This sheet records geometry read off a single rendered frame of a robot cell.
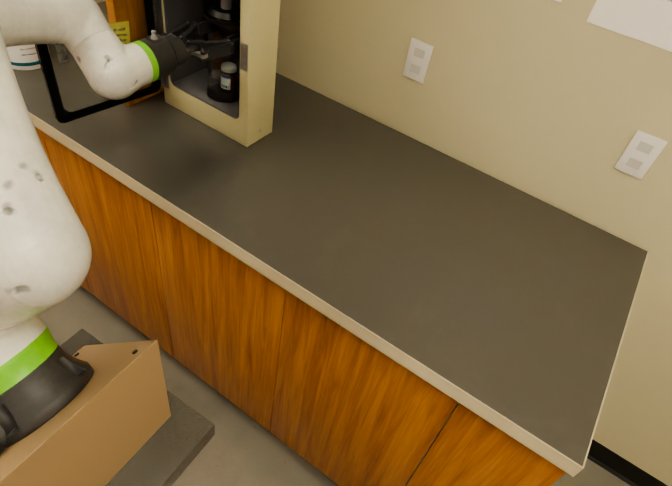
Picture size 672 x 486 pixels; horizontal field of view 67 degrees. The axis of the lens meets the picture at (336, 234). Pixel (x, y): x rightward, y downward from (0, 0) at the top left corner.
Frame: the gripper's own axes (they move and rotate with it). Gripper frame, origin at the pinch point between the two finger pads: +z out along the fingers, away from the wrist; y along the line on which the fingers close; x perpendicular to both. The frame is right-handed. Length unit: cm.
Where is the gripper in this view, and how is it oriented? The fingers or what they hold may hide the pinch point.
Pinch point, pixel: (225, 31)
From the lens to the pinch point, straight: 146.2
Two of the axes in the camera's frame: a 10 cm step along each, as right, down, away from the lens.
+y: -8.2, -4.8, 3.2
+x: -1.4, 7.1, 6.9
